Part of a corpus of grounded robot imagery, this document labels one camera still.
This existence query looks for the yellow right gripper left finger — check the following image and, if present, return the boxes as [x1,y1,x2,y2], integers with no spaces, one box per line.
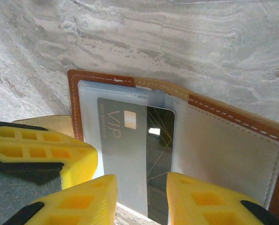
[3,174,118,225]

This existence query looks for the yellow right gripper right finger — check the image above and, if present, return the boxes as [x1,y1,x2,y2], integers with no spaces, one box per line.
[166,172,279,225]

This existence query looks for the dark VIP credit card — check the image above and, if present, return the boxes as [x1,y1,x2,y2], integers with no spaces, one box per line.
[97,97,176,225]

